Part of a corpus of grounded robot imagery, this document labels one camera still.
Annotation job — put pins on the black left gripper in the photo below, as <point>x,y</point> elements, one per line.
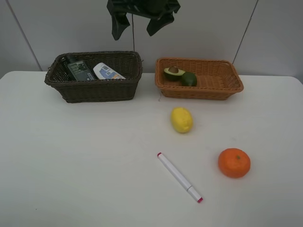
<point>159,11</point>

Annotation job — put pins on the white tube blue cap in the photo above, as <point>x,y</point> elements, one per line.
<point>102,71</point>

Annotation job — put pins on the halved avocado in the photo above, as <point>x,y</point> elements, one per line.
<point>173,73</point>

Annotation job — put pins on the dark green pump bottle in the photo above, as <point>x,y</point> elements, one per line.
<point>78,69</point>

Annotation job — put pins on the green lime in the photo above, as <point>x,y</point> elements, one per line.
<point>188,79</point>

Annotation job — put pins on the yellow lemon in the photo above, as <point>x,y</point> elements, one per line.
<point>181,120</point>

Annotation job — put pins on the orange tangerine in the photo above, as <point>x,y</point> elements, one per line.
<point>234,163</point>

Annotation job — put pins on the white marker pink caps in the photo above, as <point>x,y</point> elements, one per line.
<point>180,178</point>

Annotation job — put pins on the dark brown wicker basket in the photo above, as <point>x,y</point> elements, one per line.
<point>126,63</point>

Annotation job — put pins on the orange wicker basket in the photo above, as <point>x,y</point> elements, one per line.
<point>216,79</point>

